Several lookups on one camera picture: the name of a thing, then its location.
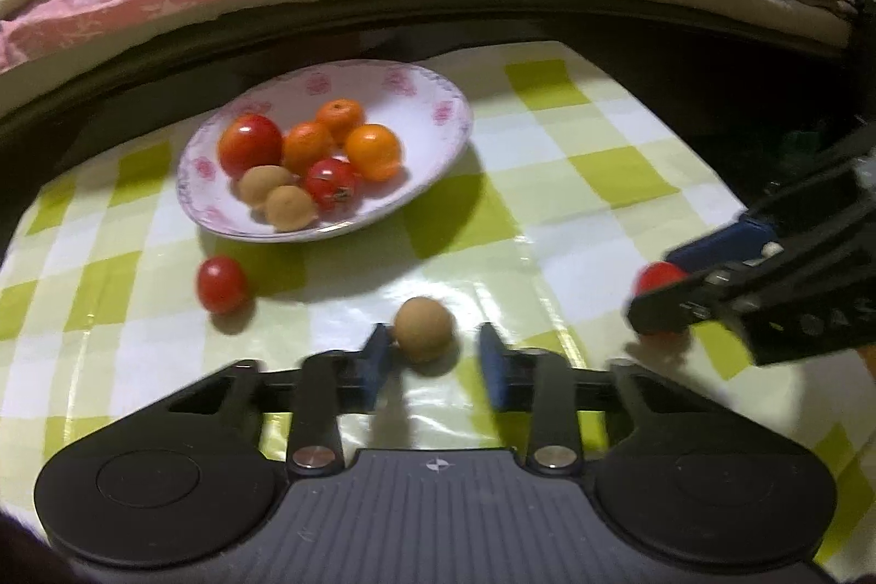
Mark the red tomato with green calyx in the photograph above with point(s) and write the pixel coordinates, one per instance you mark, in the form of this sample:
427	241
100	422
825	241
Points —
330	182

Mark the large smooth orange mandarin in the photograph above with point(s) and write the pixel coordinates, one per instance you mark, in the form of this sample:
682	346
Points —
373	151

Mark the small red cherry tomato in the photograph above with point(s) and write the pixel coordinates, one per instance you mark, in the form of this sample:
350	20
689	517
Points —
222	284

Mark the large orange-red tomato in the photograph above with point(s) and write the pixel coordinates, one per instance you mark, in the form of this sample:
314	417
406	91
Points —
250	146

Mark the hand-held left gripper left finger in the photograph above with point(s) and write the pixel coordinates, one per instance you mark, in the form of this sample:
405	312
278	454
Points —
376	364

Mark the white floral-rimmed plate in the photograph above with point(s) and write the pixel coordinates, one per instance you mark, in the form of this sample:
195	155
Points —
410	91

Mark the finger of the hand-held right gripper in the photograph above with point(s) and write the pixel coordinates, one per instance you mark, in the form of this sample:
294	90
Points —
674	303
725	242

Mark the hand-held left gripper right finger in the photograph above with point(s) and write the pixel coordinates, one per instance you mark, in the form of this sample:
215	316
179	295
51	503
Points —
493	370

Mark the brown longan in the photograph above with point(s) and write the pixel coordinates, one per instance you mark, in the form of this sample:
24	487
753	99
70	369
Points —
291	209
424	327
262	184

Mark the green checkered tablecloth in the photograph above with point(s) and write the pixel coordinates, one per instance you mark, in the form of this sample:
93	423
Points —
582	180

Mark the small mandarin with stem mark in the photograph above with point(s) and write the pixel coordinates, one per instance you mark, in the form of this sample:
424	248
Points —
340	117

